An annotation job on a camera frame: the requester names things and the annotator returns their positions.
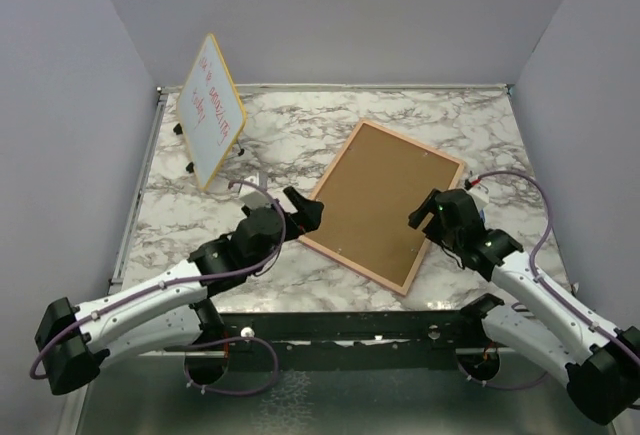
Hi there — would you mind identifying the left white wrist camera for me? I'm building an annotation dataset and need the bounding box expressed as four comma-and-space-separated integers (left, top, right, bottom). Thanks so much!
238, 171, 271, 210

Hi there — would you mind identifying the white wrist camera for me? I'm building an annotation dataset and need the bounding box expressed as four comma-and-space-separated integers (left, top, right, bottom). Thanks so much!
464, 178, 490, 221
238, 171, 271, 210

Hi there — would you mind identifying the small yellow-framed whiteboard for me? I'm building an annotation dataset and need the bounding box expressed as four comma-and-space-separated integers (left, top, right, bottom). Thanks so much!
176, 33, 247, 191

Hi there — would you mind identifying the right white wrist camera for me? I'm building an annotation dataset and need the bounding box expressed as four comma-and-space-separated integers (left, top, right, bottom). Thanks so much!
464, 178, 490, 221

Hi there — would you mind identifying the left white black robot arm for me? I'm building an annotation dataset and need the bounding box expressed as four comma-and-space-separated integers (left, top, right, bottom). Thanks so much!
29, 185, 325, 395

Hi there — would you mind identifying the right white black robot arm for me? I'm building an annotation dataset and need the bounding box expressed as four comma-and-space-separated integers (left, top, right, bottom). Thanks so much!
408, 189, 639, 425

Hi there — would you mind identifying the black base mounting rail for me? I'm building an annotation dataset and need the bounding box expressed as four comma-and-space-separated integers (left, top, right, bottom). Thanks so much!
189, 309, 490, 371

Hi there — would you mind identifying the pink picture frame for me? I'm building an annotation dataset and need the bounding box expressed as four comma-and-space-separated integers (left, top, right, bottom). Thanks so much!
301, 120, 465, 295

